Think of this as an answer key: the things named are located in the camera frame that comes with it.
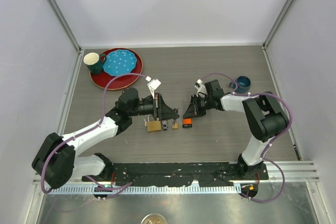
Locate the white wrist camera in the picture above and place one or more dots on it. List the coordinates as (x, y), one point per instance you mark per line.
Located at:
(152, 84)
(200, 88)

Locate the orange black padlock with keys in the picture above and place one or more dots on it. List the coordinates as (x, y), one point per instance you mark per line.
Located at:
(187, 123)

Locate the slotted blue-white cable duct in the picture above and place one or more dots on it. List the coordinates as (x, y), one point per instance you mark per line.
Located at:
(194, 188)

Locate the dark blue cup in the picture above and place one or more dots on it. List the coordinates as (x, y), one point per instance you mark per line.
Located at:
(241, 85)

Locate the small brass long-shackle padlock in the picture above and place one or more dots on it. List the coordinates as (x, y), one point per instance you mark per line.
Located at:
(175, 124)

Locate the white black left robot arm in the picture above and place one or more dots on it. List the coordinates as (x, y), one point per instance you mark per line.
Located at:
(59, 158)

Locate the round metal object bottom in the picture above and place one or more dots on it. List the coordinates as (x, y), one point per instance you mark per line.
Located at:
(154, 218)

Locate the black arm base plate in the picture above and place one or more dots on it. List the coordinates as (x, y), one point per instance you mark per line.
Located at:
(207, 174)

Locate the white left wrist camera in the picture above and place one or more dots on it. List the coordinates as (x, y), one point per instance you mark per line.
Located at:
(152, 84)

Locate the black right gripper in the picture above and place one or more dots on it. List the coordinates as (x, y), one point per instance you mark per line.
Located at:
(194, 109)

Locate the blue dotted plate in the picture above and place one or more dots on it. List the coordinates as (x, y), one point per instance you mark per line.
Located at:
(119, 62)

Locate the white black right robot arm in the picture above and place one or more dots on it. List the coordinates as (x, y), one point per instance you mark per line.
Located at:
(265, 117)

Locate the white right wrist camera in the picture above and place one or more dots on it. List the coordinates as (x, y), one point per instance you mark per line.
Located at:
(200, 88)

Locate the aluminium frame rail front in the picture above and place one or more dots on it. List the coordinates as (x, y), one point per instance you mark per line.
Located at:
(294, 171)

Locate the large brass padlock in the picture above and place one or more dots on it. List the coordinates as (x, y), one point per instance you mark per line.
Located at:
(152, 124)

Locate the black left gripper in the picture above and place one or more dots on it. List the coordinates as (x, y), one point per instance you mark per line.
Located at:
(161, 110)

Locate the dark green mug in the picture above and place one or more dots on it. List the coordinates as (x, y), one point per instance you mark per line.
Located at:
(95, 62)

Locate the keys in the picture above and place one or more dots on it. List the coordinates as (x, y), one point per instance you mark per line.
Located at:
(165, 125)

